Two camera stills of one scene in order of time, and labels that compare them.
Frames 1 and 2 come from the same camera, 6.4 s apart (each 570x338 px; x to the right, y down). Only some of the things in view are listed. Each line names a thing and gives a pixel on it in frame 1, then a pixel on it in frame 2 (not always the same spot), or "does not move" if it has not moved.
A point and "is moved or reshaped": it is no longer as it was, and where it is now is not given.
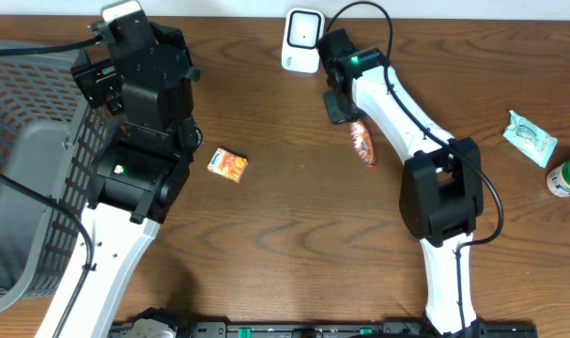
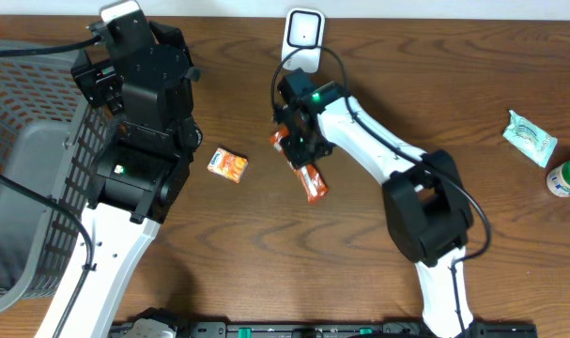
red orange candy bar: (362, 142) is moved or reshaped
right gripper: (336, 114) to (298, 158)
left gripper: (163, 36) does not move
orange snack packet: (227, 165) does not move
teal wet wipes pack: (531, 144) does not move
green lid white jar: (567, 178) does not move
